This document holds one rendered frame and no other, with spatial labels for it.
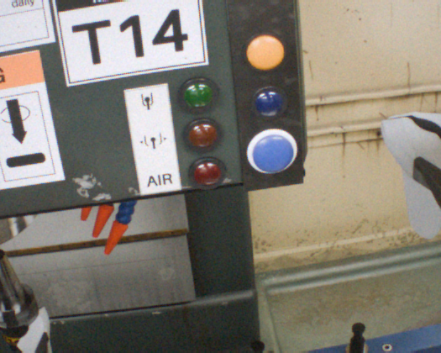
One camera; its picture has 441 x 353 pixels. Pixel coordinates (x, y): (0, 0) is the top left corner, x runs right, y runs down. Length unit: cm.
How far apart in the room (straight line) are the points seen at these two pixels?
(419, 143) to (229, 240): 107
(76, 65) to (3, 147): 8
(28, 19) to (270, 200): 141
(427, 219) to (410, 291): 155
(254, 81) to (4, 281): 45
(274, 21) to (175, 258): 96
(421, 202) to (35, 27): 27
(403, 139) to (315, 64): 130
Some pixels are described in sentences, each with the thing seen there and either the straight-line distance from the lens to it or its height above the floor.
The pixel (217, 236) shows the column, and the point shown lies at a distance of 145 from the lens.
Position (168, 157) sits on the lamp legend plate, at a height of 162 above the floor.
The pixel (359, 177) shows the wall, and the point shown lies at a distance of 189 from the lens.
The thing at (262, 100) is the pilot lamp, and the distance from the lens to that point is 54.
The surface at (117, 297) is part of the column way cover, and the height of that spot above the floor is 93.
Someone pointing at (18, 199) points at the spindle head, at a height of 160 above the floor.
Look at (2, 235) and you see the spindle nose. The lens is 78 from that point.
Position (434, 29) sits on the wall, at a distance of 176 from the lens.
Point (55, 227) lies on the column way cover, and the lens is 138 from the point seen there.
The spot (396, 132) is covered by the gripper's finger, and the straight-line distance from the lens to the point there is 43.
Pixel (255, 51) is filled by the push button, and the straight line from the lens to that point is 52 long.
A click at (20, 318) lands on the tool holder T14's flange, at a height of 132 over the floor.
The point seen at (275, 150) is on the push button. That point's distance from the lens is 56.
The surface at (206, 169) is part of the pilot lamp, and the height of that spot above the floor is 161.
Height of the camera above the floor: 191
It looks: 33 degrees down
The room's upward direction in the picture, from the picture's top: 6 degrees counter-clockwise
